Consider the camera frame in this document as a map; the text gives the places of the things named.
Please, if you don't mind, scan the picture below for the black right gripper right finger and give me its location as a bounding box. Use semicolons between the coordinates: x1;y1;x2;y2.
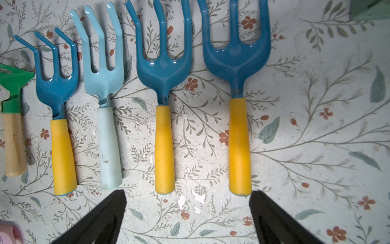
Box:
249;191;322;244

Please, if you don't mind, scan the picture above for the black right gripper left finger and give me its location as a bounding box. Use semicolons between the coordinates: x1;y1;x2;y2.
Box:
53;190;127;244

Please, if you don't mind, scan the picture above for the green rake wooden handle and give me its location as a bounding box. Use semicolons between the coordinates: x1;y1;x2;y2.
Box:
1;64;35;177

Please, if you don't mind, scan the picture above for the light blue rake pale handle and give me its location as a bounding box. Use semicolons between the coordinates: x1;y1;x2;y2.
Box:
70;2;125;190

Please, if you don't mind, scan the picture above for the dark blue rake yellow handle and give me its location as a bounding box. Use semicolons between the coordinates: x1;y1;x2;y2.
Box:
198;1;271;196

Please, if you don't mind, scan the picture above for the pink plastic case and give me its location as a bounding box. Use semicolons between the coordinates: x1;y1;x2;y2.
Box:
1;220;23;244

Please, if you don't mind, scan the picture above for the green plastic file organizer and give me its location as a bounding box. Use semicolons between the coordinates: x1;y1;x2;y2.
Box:
350;0;390;21

